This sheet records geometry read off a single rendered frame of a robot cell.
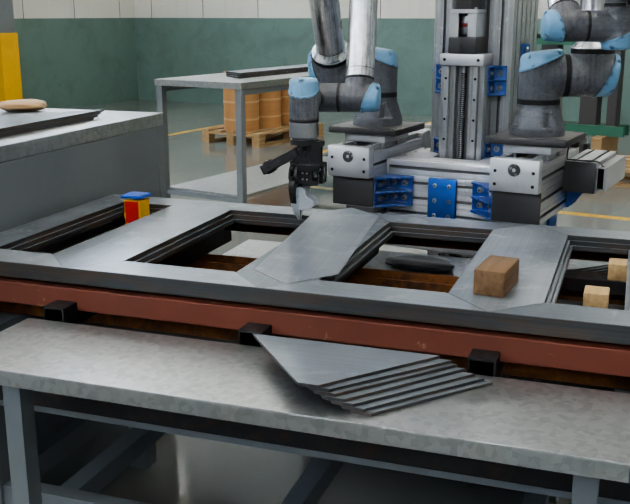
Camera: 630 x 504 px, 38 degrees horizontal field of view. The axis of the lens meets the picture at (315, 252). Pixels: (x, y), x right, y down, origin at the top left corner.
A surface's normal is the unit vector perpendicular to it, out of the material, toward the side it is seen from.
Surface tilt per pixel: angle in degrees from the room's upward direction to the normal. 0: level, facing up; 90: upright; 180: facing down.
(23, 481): 90
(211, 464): 0
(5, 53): 90
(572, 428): 0
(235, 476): 0
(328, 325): 90
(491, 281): 90
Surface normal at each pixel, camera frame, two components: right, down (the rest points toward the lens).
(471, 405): 0.00, -0.97
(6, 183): 0.94, 0.08
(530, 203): -0.49, 0.22
